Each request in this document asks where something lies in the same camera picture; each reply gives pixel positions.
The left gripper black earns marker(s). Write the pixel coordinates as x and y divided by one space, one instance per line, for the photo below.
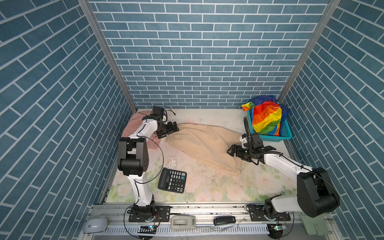
170 129

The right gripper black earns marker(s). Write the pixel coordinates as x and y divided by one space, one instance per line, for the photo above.
239 147

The beige shorts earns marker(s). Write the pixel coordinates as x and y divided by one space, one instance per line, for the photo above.
208 145

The pink shorts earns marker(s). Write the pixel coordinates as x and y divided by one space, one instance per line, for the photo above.
133 125

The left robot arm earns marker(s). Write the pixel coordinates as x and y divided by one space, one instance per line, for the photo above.
133 161

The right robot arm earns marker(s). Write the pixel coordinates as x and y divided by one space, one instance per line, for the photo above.
316 194

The black desk calculator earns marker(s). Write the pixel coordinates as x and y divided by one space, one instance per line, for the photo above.
172 181

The multicolour cloth in basket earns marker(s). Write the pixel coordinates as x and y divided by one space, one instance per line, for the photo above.
267 115

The teal plastic basket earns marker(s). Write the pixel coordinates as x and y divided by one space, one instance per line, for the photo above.
285 132

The black car key fob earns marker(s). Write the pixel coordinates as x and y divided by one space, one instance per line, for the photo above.
224 220

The beige plastic holder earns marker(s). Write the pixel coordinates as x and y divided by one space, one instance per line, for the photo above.
183 222

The right circuit board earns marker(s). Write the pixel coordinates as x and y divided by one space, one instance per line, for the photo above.
276 227

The circuit board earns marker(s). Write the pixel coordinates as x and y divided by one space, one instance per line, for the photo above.
276 227
142 230

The left circuit board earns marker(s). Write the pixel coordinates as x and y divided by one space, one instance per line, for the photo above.
142 230

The green leather wallet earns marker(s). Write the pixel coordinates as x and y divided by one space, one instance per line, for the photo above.
316 226

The grey computer mouse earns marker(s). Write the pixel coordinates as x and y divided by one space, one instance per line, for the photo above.
96 225

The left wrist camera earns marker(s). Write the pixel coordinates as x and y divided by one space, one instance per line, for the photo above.
158 111

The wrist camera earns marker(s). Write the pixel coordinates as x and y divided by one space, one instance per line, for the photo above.
158 111
251 141

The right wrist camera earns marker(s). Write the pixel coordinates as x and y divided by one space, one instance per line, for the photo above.
251 141

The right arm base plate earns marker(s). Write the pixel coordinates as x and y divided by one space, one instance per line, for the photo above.
258 212

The white slotted cable duct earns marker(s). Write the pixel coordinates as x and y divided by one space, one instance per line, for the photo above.
203 230

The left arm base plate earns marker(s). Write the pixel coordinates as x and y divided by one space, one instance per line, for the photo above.
140 214

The aluminium front rail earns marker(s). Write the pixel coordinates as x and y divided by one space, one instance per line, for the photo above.
204 212

